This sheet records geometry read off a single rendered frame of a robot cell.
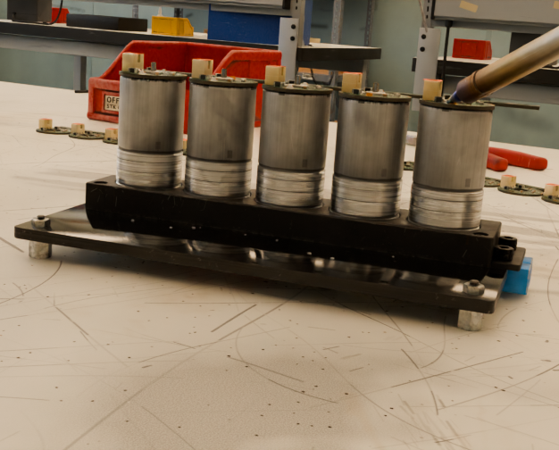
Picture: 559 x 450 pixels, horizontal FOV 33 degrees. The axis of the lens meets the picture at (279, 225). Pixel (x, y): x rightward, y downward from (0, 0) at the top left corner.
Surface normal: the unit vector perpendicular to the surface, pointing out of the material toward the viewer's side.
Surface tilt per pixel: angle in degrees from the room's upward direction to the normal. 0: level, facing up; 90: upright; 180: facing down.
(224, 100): 90
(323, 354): 0
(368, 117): 90
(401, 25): 90
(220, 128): 90
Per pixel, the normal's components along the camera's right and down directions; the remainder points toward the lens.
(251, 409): 0.07, -0.97
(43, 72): -0.44, 0.17
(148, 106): 0.07, 0.22
